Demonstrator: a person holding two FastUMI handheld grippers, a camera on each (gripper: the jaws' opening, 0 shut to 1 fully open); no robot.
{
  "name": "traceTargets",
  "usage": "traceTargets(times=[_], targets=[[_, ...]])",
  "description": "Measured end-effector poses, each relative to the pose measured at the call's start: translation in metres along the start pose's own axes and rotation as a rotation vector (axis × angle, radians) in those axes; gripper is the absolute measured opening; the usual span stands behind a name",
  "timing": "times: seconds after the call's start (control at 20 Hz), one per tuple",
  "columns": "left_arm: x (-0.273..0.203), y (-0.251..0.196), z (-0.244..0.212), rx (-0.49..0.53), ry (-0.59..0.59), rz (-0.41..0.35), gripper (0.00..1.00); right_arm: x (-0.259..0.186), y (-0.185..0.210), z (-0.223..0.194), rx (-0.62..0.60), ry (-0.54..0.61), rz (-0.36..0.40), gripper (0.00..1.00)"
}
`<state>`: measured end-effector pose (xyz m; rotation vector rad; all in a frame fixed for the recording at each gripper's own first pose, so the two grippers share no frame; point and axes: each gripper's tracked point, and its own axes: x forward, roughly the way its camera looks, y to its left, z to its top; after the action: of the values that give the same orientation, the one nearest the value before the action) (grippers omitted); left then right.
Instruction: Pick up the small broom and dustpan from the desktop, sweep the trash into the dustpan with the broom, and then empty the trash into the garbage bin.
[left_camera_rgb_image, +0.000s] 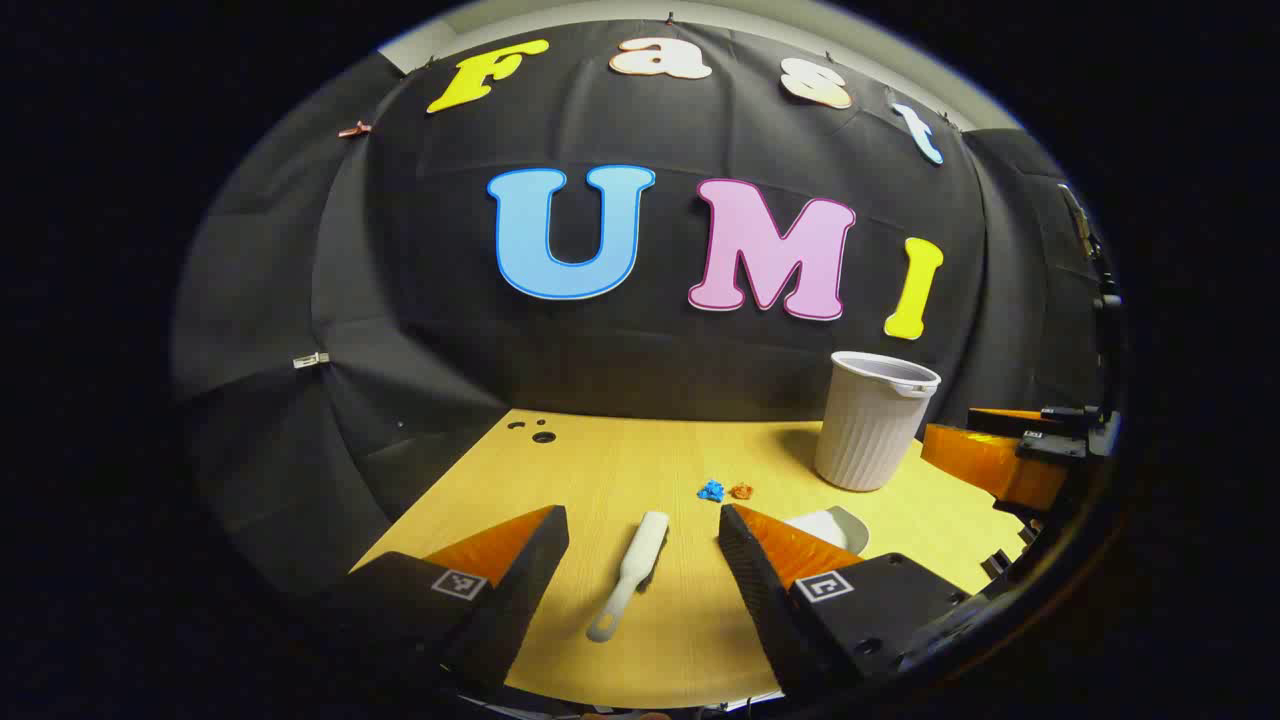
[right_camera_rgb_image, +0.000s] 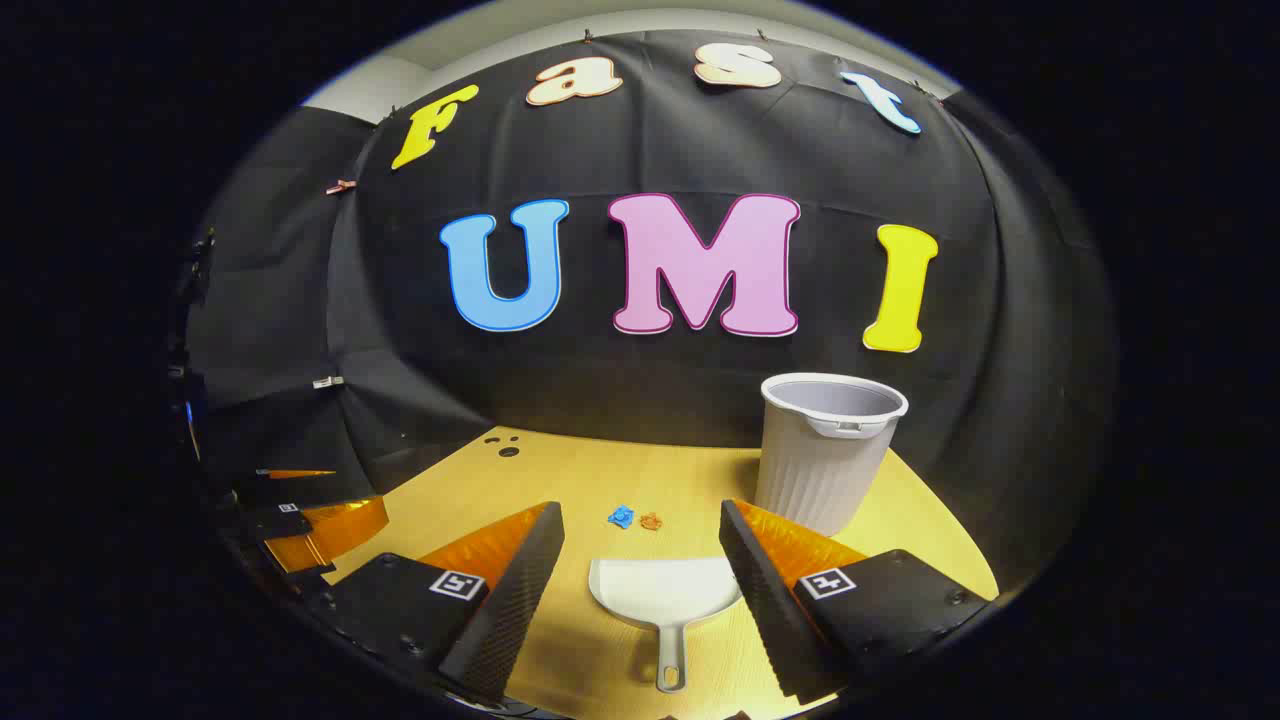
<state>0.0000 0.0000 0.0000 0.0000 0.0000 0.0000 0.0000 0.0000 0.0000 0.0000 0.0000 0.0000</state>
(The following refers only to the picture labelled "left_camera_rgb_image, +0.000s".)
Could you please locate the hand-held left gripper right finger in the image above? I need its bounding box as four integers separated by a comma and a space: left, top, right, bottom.
718, 503, 976, 701

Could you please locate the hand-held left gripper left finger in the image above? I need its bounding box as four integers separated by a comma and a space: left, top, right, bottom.
320, 505, 571, 701

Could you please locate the grey dustpan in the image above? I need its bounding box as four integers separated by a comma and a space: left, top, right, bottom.
783, 505, 871, 557

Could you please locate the small white broom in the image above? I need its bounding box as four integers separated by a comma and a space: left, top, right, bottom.
586, 511, 670, 644

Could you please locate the white ribbed garbage bin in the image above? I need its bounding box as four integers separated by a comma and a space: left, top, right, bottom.
814, 351, 942, 493

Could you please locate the wooden desktop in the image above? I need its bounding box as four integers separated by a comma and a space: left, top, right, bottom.
350, 407, 1031, 711

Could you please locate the black backdrop cloth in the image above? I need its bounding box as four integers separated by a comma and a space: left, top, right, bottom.
170, 18, 1126, 601

